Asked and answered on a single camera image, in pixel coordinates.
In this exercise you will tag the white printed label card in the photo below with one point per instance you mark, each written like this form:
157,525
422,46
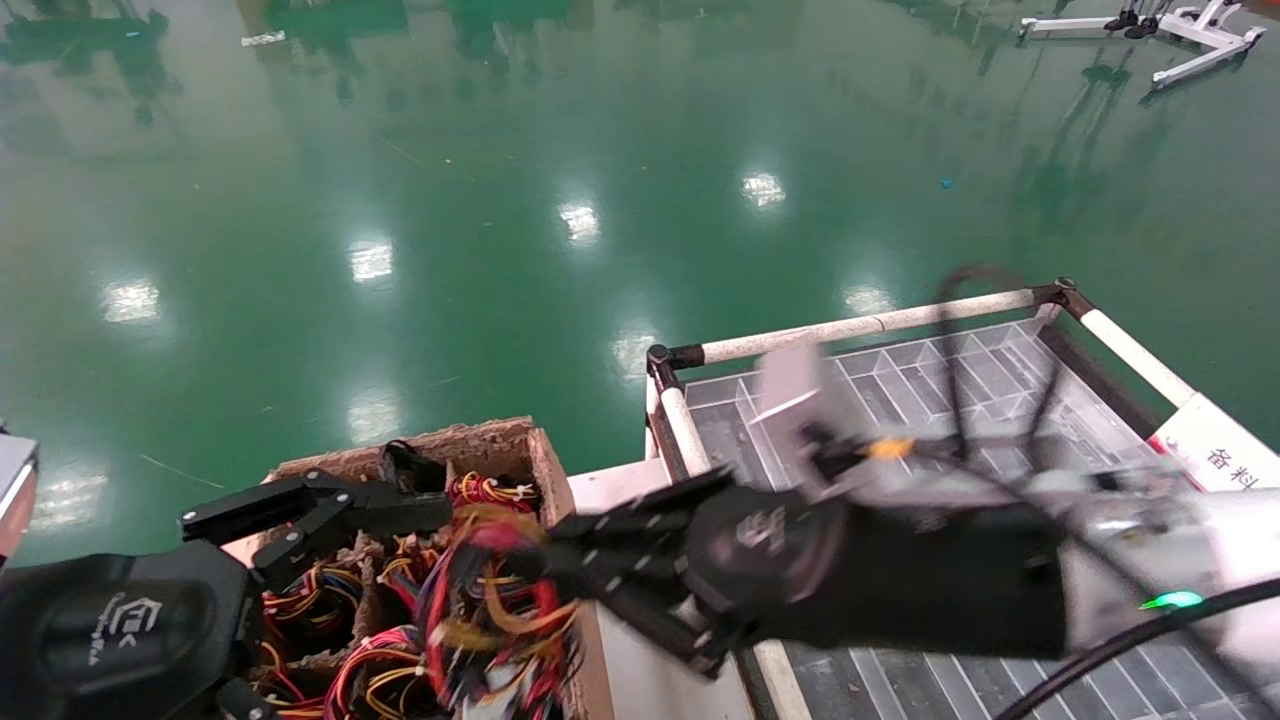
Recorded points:
1215,450

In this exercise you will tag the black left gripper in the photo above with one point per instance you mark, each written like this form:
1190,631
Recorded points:
110,630

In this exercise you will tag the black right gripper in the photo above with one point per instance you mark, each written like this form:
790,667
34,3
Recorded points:
880,575

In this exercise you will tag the white paper scrap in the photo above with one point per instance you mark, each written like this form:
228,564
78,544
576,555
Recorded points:
265,39

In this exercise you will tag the white pipe cart frame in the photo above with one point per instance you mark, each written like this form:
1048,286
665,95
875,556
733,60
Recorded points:
690,430

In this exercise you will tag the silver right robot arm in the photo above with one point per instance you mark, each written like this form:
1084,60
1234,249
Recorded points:
1200,540

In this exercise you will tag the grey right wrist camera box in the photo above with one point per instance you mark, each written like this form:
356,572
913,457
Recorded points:
795,400

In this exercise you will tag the white metal floor stand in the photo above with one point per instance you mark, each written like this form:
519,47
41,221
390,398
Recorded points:
1200,35

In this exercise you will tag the clear plastic divider tray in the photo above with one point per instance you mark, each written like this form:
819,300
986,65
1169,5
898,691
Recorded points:
990,380

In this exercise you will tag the brown cardboard divider box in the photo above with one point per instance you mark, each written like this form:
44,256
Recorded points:
500,440

